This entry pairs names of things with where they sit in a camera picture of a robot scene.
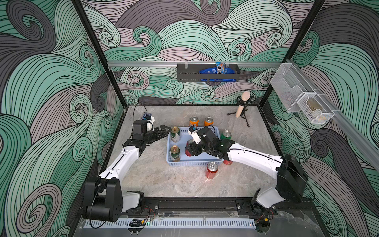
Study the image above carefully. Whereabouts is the small clear wall bin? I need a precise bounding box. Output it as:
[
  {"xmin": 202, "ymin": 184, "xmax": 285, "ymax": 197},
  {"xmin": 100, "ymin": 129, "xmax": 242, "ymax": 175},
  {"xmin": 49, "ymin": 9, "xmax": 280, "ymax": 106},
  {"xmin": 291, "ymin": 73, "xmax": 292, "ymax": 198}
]
[{"xmin": 297, "ymin": 92, "xmax": 335, "ymax": 124}]

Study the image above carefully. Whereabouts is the aluminium wall rail back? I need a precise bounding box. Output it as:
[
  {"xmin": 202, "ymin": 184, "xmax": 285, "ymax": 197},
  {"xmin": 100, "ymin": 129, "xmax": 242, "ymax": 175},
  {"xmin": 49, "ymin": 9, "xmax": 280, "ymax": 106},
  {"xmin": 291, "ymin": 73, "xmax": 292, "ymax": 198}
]
[{"xmin": 107, "ymin": 60, "xmax": 281, "ymax": 68}]

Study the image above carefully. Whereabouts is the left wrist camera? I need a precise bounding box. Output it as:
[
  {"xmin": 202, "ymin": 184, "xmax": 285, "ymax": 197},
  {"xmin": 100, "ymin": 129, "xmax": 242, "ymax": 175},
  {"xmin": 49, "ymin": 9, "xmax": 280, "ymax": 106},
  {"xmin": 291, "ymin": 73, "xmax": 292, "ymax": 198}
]
[{"xmin": 145, "ymin": 116, "xmax": 155, "ymax": 132}]

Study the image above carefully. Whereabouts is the green gold can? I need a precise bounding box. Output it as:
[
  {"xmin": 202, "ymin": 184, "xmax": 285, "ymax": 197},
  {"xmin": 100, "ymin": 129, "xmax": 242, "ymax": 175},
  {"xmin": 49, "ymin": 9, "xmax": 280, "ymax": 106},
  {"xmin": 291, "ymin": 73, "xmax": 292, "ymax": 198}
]
[{"xmin": 169, "ymin": 145, "xmax": 181, "ymax": 162}]

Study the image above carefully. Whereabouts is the aluminium wall rail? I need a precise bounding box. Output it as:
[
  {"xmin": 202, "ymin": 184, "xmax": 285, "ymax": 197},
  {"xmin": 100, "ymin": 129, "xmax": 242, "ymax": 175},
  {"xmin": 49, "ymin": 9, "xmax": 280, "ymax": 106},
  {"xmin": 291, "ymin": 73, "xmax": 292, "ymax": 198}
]
[
  {"xmin": 286, "ymin": 59, "xmax": 379, "ymax": 171},
  {"xmin": 107, "ymin": 60, "xmax": 281, "ymax": 68}
]

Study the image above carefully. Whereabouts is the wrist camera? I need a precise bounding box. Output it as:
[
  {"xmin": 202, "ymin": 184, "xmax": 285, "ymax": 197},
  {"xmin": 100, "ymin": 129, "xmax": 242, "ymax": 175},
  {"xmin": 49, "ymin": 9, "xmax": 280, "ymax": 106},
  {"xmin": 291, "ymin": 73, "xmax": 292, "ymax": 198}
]
[
  {"xmin": 145, "ymin": 116, "xmax": 155, "ymax": 132},
  {"xmin": 188, "ymin": 125, "xmax": 201, "ymax": 144}
]

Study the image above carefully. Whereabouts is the green sprite can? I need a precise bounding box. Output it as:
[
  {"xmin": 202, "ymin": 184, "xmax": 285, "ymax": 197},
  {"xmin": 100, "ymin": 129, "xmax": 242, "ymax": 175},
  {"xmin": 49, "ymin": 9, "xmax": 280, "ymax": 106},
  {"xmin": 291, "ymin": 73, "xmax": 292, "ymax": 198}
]
[{"xmin": 221, "ymin": 130, "xmax": 232, "ymax": 140}]

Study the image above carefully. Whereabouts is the red cola can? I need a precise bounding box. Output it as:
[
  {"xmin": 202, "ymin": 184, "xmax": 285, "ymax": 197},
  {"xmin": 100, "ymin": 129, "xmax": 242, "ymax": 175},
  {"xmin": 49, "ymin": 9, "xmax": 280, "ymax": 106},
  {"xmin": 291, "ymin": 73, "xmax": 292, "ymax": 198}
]
[
  {"xmin": 223, "ymin": 160, "xmax": 233, "ymax": 165},
  {"xmin": 185, "ymin": 139, "xmax": 194, "ymax": 157}
]

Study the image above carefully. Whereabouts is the large clear wall bin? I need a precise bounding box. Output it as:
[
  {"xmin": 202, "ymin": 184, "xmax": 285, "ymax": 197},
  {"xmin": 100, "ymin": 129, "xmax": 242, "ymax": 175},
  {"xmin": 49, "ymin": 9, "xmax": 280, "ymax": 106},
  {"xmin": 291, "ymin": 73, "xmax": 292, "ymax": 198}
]
[{"xmin": 270, "ymin": 63, "xmax": 305, "ymax": 113}]

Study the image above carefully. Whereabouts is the white perforated cable tray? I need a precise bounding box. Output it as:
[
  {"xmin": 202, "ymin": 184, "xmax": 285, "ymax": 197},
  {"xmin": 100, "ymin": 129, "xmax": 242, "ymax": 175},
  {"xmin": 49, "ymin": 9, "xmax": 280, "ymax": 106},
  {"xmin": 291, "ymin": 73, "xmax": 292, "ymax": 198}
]
[{"xmin": 102, "ymin": 217, "xmax": 256, "ymax": 229}]

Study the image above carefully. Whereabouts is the aluminium wall rail right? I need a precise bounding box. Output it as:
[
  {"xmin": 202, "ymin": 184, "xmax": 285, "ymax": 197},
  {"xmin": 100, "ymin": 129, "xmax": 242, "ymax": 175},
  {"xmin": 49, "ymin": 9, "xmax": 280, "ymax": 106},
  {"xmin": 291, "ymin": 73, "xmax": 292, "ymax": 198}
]
[{"xmin": 286, "ymin": 59, "xmax": 379, "ymax": 171}]

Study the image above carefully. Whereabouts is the orange can back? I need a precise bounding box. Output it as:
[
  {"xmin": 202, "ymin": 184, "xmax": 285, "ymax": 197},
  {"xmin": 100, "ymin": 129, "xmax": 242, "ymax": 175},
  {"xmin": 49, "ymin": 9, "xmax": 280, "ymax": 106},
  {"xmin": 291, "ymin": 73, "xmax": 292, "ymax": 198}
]
[
  {"xmin": 189, "ymin": 116, "xmax": 199, "ymax": 127},
  {"xmin": 204, "ymin": 116, "xmax": 214, "ymax": 126}
]

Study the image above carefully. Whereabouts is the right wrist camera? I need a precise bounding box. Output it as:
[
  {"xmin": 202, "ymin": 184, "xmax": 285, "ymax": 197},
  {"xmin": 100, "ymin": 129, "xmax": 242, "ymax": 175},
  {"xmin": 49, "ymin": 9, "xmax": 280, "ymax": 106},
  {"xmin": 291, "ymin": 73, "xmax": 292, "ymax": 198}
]
[{"xmin": 188, "ymin": 125, "xmax": 201, "ymax": 144}]

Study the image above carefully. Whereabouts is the black microphone tripod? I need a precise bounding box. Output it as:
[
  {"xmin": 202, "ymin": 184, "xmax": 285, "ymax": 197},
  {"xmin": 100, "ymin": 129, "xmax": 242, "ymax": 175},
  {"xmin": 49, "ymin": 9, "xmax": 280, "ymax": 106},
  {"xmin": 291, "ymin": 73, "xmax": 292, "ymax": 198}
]
[{"xmin": 240, "ymin": 95, "xmax": 255, "ymax": 128}]

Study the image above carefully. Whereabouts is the blue snack packet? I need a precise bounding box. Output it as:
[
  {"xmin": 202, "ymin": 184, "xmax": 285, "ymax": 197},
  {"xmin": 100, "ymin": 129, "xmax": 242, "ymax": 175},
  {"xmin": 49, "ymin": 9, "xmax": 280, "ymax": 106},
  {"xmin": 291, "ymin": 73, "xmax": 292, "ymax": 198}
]
[{"xmin": 199, "ymin": 62, "xmax": 237, "ymax": 82}]

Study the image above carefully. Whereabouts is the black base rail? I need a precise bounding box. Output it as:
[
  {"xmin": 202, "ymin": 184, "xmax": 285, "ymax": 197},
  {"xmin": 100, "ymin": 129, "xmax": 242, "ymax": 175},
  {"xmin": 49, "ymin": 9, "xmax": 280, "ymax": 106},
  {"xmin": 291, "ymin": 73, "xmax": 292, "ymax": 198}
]
[{"xmin": 122, "ymin": 197, "xmax": 316, "ymax": 218}]

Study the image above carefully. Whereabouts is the blue card box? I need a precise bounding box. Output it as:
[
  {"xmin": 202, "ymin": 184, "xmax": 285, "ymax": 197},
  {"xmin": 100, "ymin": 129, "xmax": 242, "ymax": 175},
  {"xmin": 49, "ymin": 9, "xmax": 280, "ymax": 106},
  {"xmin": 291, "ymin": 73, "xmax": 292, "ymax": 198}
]
[{"xmin": 141, "ymin": 112, "xmax": 152, "ymax": 119}]

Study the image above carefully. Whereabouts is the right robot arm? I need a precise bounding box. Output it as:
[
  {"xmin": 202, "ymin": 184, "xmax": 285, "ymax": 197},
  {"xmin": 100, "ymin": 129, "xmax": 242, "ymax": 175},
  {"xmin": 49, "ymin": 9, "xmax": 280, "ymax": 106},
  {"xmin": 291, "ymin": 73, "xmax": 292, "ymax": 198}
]
[{"xmin": 186, "ymin": 126, "xmax": 308, "ymax": 213}]

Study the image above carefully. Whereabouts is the black wall shelf basket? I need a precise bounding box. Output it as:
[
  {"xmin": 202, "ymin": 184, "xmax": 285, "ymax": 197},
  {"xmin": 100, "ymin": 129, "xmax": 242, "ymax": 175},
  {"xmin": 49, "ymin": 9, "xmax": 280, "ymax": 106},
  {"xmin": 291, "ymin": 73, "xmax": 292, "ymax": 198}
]
[{"xmin": 177, "ymin": 63, "xmax": 241, "ymax": 82}]

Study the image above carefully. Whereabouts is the beige microphone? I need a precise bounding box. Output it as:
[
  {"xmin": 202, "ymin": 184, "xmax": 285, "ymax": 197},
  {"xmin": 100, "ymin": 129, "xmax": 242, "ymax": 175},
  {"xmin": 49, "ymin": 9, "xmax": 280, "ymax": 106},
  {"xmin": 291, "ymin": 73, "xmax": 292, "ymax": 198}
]
[{"xmin": 235, "ymin": 91, "xmax": 251, "ymax": 118}]

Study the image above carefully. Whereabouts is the light blue plastic basket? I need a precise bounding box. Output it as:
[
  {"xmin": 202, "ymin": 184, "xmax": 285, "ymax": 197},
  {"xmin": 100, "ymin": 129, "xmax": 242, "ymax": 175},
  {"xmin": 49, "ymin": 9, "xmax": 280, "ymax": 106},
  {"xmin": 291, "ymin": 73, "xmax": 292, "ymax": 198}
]
[{"xmin": 166, "ymin": 127, "xmax": 224, "ymax": 166}]

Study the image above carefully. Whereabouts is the green white can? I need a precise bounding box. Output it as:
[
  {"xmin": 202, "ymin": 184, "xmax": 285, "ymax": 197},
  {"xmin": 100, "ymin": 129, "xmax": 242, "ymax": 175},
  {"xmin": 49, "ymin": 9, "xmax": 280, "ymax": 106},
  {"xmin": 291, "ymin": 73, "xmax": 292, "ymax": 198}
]
[{"xmin": 170, "ymin": 126, "xmax": 181, "ymax": 143}]

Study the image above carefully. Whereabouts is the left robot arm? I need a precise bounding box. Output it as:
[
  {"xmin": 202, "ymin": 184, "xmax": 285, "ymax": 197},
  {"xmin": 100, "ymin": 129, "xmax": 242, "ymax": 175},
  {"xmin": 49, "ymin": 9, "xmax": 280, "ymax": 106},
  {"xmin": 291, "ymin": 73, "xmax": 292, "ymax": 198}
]
[{"xmin": 83, "ymin": 119, "xmax": 171, "ymax": 222}]

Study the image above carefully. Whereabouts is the red cola can front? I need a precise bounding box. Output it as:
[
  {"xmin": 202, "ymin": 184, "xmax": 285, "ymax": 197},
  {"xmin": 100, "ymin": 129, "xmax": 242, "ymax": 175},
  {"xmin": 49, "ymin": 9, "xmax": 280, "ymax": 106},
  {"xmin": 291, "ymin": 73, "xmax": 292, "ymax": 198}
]
[{"xmin": 185, "ymin": 139, "xmax": 194, "ymax": 157}]

